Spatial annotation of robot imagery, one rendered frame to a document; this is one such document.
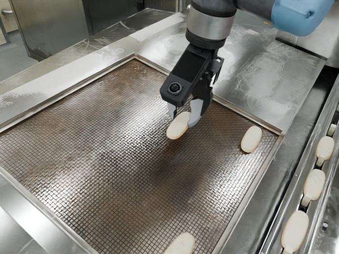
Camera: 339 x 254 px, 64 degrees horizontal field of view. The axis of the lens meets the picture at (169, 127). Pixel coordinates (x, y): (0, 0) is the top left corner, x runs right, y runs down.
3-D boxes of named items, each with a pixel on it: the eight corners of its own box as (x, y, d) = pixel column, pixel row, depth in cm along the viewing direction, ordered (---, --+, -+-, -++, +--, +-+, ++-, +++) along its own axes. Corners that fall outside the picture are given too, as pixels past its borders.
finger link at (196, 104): (209, 118, 63) (214, 84, 57) (199, 134, 59) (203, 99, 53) (197, 114, 64) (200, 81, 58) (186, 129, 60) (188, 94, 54)
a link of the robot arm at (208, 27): (227, 22, 40) (179, 4, 42) (218, 49, 44) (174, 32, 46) (241, 7, 45) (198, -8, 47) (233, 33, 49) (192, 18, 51)
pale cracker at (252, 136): (252, 155, 62) (253, 152, 61) (236, 148, 63) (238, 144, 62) (264, 131, 69) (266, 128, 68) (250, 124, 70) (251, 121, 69)
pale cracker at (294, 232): (296, 257, 49) (298, 254, 48) (276, 245, 51) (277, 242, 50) (312, 217, 55) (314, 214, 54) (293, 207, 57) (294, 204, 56)
